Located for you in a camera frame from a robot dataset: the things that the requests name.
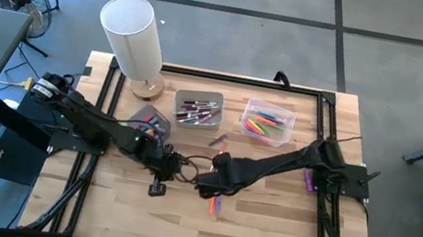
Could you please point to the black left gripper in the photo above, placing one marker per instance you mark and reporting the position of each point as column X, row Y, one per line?
column 163, row 164

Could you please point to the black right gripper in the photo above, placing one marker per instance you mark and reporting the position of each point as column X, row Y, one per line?
column 226, row 174

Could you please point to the orange Expo marker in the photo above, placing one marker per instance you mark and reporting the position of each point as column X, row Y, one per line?
column 224, row 147

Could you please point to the thin purple highlighter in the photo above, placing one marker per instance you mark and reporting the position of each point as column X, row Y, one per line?
column 218, row 140
column 279, row 121

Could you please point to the red highlighter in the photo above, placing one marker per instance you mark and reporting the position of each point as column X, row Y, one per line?
column 147, row 119

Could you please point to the green Expo marker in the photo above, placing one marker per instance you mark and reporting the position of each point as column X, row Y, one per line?
column 190, row 121

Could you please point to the thin pink highlighter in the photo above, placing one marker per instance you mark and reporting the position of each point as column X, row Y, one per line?
column 250, row 128

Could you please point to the pink Expo marker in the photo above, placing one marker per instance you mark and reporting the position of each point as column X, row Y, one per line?
column 210, row 115

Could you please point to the black permanent marker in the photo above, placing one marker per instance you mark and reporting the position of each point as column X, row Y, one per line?
column 191, row 114
column 197, row 102

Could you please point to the thin yellow highlighter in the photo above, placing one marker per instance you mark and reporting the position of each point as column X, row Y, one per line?
column 257, row 126

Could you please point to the thin green highlighter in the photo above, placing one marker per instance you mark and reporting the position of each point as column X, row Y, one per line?
column 276, row 126
column 266, row 130

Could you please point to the red Expo marker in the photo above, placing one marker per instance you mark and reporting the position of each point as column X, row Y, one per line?
column 194, row 107

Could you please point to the thin orange highlighter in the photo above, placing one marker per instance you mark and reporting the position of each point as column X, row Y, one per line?
column 266, row 121

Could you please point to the thin blue highlighter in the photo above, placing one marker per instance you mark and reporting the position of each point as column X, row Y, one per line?
column 267, row 115

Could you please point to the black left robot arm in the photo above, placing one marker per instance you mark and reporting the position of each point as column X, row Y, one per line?
column 87, row 120

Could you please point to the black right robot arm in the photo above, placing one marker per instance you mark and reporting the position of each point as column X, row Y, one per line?
column 286, row 160

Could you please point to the dark grey translucent bin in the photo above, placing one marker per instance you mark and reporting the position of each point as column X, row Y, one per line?
column 144, row 110

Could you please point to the beige plastic bin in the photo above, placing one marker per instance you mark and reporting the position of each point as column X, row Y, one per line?
column 198, row 94

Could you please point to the clear plastic bin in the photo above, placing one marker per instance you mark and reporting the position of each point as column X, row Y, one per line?
column 289, row 118

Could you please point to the black tape patch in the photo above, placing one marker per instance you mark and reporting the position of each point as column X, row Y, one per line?
column 87, row 71

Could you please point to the black Husky bag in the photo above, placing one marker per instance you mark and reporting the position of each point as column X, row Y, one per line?
column 17, row 160

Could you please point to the white lamp with wooden base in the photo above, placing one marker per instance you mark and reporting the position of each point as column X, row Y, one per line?
column 131, row 33

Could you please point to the black desk support beam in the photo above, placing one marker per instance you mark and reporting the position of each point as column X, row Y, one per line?
column 11, row 118

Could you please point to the yellow power strip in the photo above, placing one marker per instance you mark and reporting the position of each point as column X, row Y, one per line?
column 28, row 84

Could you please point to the black aluminium table frame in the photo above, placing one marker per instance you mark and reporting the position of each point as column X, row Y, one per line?
column 305, row 91

